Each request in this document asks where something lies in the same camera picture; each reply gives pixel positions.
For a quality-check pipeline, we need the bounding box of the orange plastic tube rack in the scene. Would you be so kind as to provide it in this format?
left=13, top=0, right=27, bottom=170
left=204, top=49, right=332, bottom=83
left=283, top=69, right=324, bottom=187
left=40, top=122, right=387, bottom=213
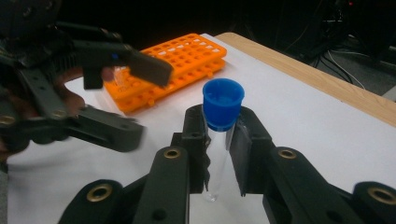
left=102, top=33, right=228, bottom=114

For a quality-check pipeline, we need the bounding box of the white table mat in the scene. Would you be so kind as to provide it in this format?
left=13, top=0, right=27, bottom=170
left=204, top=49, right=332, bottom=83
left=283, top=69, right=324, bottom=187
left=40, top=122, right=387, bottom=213
left=6, top=32, right=396, bottom=224

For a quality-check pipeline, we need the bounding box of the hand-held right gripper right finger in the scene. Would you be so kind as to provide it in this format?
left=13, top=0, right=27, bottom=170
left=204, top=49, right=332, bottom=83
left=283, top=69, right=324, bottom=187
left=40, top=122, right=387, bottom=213
left=231, top=106, right=365, bottom=224

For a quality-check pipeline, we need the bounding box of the white floor cable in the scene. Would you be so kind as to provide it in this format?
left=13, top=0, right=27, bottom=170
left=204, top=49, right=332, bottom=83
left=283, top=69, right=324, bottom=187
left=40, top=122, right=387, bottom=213
left=326, top=49, right=367, bottom=91

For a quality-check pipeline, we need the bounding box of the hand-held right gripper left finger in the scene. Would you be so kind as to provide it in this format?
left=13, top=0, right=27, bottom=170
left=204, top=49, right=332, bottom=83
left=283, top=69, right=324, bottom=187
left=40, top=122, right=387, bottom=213
left=134, top=104, right=210, bottom=224

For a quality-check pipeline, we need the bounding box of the black floor cable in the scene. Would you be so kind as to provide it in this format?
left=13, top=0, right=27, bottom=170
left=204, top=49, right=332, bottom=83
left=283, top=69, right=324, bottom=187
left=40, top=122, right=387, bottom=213
left=307, top=46, right=356, bottom=86

